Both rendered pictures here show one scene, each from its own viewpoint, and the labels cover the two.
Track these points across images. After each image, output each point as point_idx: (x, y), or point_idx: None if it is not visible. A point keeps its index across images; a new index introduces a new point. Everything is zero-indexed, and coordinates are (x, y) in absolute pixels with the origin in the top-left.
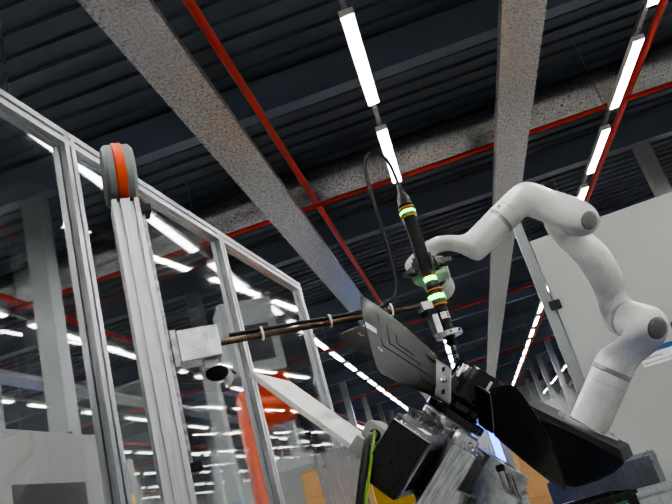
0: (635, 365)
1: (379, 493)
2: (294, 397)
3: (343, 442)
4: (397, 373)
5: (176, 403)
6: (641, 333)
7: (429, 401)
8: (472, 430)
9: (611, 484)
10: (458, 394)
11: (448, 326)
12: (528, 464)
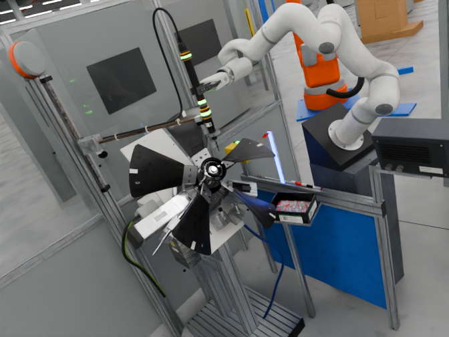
0: (374, 118)
1: (227, 154)
2: None
3: None
4: (150, 189)
5: (87, 171)
6: (371, 110)
7: None
8: None
9: (335, 176)
10: (198, 180)
11: (210, 131)
12: (209, 231)
